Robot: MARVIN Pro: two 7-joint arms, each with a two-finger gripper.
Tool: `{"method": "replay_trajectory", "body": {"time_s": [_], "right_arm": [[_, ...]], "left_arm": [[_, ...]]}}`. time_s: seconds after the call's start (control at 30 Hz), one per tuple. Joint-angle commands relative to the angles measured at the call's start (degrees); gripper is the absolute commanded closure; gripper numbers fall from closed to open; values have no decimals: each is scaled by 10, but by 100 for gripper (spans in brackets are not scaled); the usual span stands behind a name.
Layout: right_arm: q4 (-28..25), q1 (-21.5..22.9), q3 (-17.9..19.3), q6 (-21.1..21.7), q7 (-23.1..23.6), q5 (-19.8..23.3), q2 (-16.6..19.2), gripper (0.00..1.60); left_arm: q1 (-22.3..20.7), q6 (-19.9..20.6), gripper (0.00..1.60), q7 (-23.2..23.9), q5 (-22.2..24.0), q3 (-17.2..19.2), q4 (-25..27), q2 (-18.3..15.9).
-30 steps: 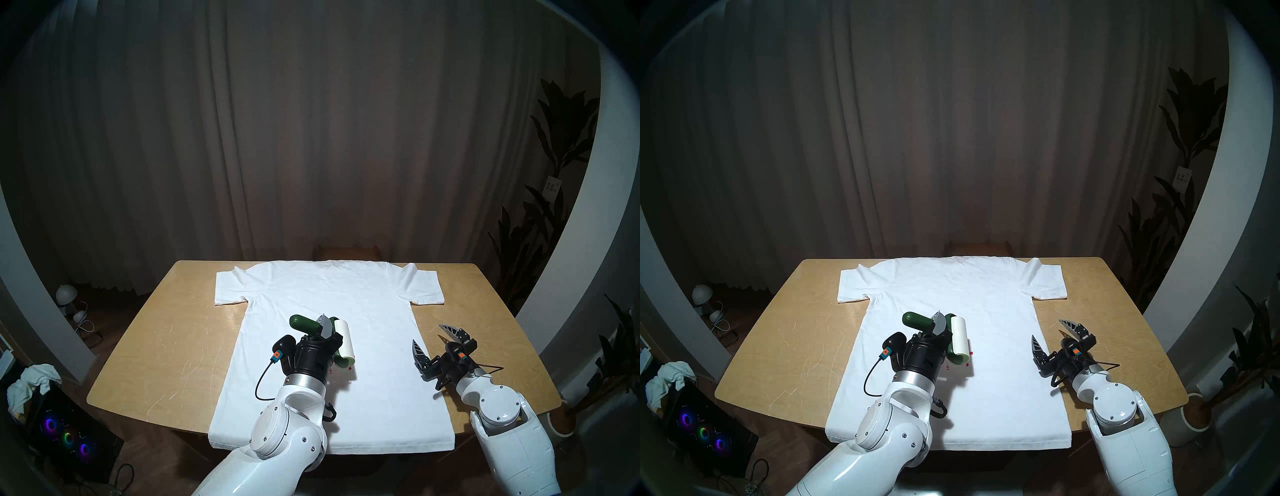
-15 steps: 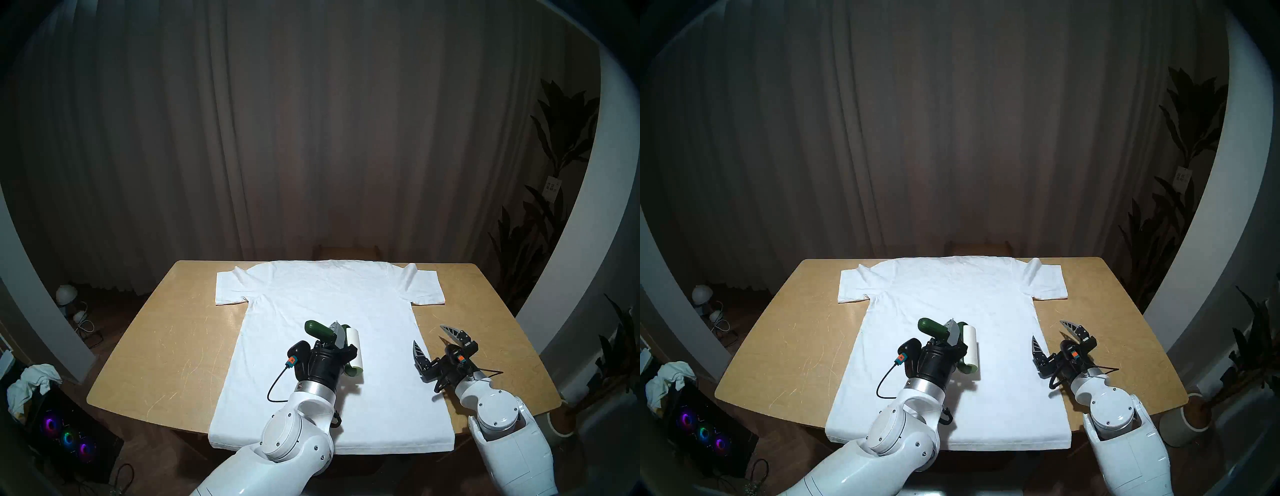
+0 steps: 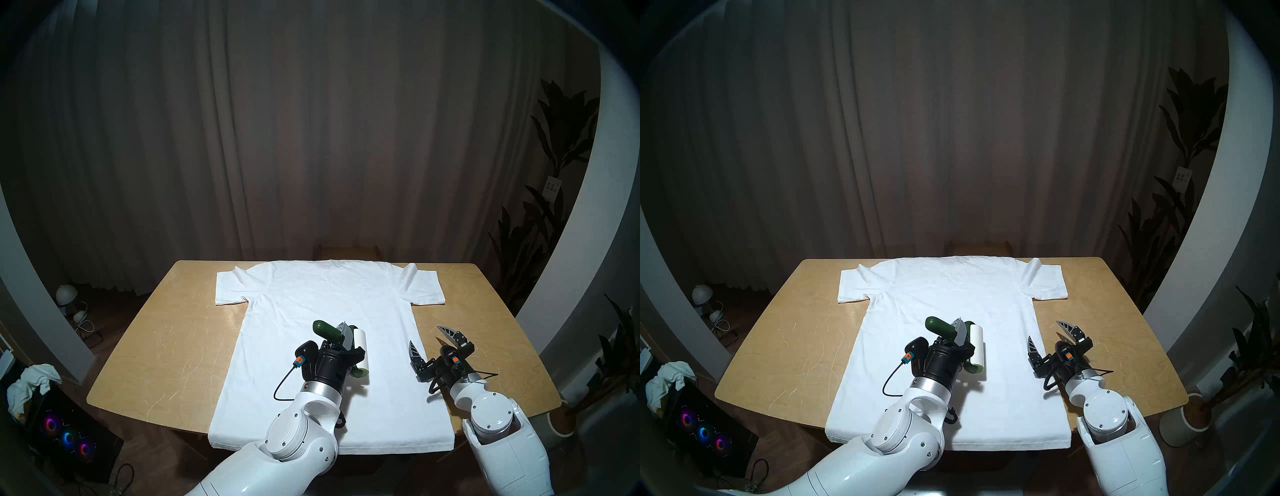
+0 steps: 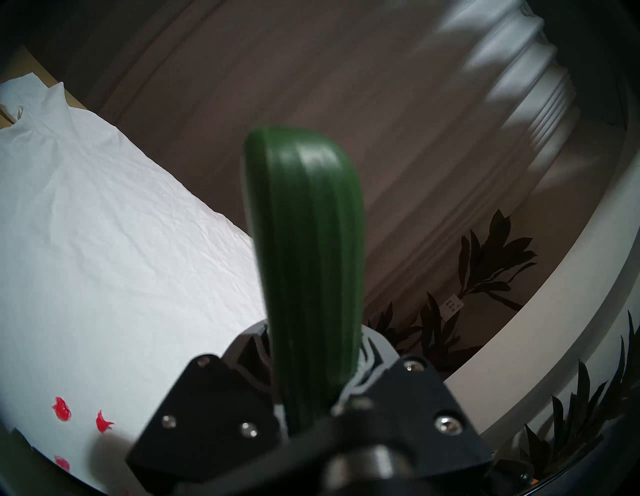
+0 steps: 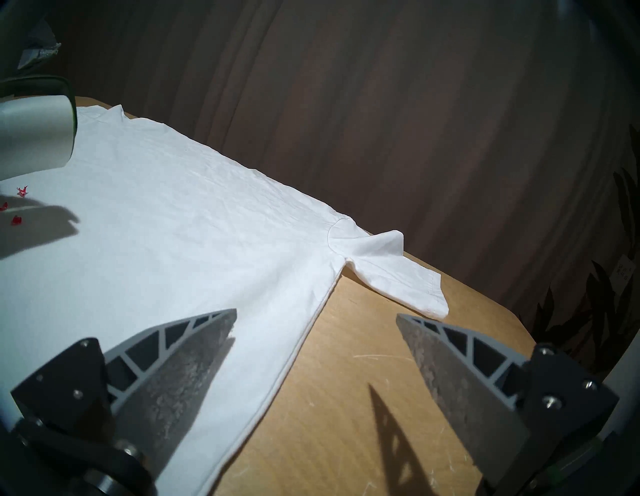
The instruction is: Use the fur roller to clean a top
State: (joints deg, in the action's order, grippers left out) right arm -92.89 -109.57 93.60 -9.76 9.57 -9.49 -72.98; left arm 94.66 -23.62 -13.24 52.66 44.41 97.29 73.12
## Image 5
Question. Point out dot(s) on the tall dark leafy plant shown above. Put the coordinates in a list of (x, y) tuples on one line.
[(610, 300)]

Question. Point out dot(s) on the white plant tag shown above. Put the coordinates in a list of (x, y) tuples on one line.
[(624, 270)]

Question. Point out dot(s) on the crumpled white cloth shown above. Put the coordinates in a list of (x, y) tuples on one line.
[(40, 47)]

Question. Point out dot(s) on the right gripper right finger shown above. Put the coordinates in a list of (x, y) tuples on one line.
[(470, 390)]

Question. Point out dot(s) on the brown pleated curtain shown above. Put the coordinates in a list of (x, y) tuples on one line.
[(350, 100)]

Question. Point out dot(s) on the white t-shirt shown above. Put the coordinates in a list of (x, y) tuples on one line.
[(175, 225)]

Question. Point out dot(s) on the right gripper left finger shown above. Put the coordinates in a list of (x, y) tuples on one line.
[(165, 375)]

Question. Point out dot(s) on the white curved arch pillar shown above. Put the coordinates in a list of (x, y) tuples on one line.
[(625, 390)]

